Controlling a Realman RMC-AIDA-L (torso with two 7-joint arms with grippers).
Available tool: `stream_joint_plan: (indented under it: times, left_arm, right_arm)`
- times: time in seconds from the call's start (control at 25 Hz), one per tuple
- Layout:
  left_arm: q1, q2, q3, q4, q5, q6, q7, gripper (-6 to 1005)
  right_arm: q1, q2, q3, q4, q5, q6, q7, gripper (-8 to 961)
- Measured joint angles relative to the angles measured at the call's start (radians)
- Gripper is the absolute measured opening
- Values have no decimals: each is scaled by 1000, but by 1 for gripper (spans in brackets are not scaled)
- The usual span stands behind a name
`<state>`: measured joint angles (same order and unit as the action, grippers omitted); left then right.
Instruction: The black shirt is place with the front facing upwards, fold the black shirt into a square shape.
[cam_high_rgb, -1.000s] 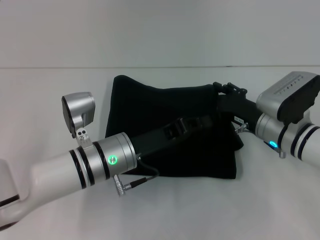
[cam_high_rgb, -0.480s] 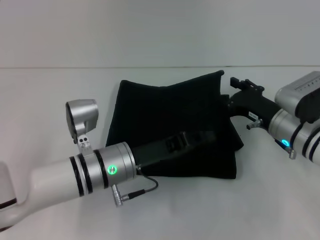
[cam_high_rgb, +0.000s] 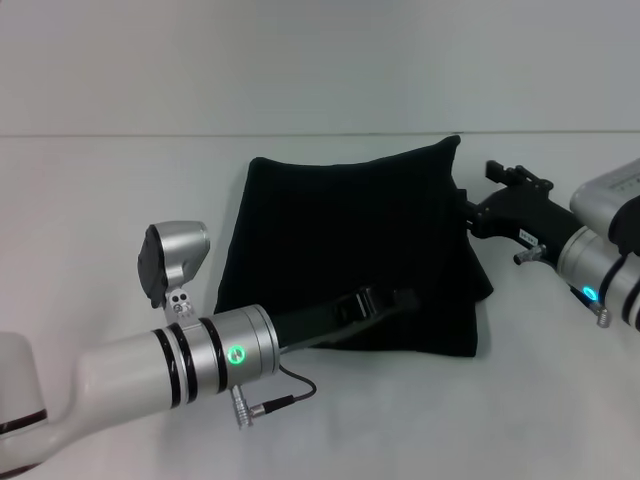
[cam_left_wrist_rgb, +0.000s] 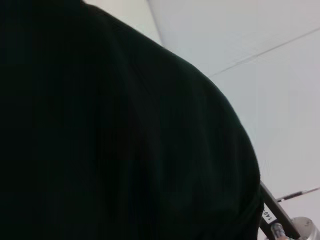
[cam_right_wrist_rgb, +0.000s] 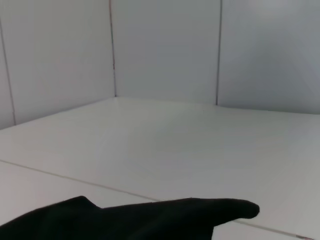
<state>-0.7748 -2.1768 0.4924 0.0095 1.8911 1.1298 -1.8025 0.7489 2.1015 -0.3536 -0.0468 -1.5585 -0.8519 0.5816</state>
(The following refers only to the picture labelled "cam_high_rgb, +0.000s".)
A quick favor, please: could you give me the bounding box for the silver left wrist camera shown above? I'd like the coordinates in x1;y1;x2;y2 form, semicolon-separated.
137;219;212;327

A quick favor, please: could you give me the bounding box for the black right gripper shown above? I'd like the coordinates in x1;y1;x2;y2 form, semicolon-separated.
452;159;587;265

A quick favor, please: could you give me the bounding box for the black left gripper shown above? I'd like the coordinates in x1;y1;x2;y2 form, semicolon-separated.
268;282;420;352

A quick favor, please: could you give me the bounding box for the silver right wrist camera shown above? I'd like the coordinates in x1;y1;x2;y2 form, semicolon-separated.
569;158;640;257

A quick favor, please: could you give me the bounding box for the right arm cable with plug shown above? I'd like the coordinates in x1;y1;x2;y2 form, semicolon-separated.
512;243;614;330

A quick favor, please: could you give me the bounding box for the black t-shirt with FREE print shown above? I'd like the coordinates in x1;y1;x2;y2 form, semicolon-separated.
213;134;496;360

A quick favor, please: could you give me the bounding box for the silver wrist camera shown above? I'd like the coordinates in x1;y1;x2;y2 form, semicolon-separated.
137;219;212;327
569;158;640;257

